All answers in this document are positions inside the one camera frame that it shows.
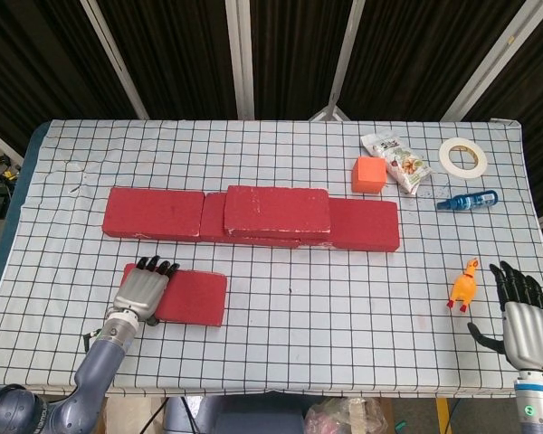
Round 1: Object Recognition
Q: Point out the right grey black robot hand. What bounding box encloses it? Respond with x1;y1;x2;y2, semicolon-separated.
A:
467;260;543;373

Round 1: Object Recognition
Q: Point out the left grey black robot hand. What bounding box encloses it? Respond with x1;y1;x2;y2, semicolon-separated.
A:
112;255;181;327

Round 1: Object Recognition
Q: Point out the red brick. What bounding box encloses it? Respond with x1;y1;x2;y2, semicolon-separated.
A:
298;197;401;253
122;263;228;327
198;192;302;249
101;186;206;241
224;184;332;239

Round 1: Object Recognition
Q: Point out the orange rubber chicken toy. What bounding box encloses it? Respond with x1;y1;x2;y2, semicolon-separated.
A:
446;256;481;314

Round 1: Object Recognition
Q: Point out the white plastic sack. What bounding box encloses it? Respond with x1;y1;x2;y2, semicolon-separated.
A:
103;397;164;434

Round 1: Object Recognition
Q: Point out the blue spray bottle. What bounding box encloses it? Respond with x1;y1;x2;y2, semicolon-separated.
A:
436;190;499;212

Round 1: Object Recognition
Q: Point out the blue-grey robot torso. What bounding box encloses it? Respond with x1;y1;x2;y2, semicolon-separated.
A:
162;396;307;434

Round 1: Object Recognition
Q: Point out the white black grid tablecloth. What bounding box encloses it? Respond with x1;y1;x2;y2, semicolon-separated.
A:
0;118;543;399

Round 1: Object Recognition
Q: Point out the blue table pad edge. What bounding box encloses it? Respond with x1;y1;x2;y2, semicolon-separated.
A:
0;121;51;326

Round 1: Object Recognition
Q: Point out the white tape roll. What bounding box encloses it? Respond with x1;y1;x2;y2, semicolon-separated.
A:
437;137;489;181

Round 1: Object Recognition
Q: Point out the clear plastic bag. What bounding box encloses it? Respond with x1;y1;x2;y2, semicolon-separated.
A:
305;397;390;434

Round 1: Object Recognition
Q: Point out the white printed snack bag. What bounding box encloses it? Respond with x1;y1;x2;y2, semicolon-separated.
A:
359;130;433;195

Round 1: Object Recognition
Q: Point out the orange foam cube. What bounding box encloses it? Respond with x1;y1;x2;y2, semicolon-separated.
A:
350;156;387;194

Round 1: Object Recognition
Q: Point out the dark brown curtain backdrop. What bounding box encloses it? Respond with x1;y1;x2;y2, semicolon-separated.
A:
0;0;543;218

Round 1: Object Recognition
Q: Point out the white screen frame post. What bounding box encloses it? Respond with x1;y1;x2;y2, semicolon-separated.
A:
307;0;367;122
80;0;150;121
438;0;542;122
224;0;256;121

